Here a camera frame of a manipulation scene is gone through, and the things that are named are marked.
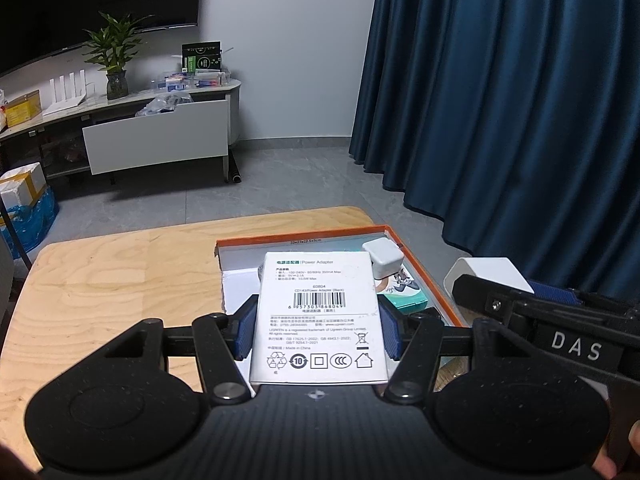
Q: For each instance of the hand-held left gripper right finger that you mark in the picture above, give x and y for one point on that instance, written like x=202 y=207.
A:
x=391 y=330

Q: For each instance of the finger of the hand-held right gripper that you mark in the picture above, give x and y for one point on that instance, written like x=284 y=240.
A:
x=492 y=300
x=555 y=292

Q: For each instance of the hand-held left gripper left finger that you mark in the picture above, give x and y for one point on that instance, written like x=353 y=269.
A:
x=245 y=327

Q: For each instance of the white charger block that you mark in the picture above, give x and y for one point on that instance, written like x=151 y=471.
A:
x=492 y=270

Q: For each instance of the orange-rimmed white cardboard tray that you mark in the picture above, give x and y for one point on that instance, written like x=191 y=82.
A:
x=240 y=260

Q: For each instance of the white square charger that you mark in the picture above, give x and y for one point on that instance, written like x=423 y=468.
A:
x=382 y=260

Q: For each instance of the white barcode adapter box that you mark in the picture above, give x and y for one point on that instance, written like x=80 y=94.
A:
x=320 y=320

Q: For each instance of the person's right hand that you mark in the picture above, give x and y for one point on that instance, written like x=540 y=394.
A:
x=607 y=466

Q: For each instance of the green cartoon bandage box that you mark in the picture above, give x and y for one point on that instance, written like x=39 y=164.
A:
x=405 y=292

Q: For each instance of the black roll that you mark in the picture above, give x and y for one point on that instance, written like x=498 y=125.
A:
x=234 y=170

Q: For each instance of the dark blue curtain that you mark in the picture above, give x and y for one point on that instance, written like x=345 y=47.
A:
x=500 y=110

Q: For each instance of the white and grey TV cabinet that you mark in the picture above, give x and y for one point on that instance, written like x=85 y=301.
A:
x=150 y=145

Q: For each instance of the blue plastic bag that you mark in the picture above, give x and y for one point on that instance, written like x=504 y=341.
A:
x=35 y=220

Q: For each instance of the clear bags in drawer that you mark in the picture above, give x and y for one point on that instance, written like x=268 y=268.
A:
x=162 y=105

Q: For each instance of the cluster of clear storage boxes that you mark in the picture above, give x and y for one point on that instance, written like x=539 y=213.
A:
x=192 y=80

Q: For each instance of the white taped box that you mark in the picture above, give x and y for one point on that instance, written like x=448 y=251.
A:
x=22 y=182

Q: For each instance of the black and green box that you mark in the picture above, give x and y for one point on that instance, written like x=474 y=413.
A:
x=201 y=57

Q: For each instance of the white router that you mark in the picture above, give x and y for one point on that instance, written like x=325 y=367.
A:
x=65 y=97

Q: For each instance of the potted green plant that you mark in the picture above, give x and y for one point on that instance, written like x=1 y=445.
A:
x=116 y=55

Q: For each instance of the yellow box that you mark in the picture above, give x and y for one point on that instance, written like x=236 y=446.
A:
x=22 y=108

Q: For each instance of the black television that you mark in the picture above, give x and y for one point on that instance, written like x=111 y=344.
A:
x=90 y=0

